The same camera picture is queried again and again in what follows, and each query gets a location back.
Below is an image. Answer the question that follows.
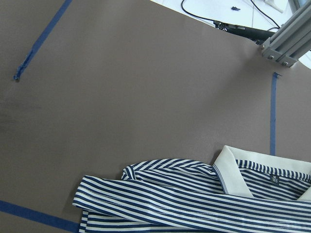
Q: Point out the blue white striped polo shirt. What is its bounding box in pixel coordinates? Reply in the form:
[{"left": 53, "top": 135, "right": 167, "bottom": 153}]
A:
[{"left": 73, "top": 146, "right": 311, "bottom": 233}]

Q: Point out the black clamp tool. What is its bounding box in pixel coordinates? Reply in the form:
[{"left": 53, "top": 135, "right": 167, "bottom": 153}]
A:
[{"left": 213, "top": 20, "right": 275, "bottom": 45}]

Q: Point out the aluminium frame post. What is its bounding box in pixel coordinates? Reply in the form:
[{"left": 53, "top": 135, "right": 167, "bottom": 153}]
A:
[{"left": 261, "top": 0, "right": 311, "bottom": 67}]

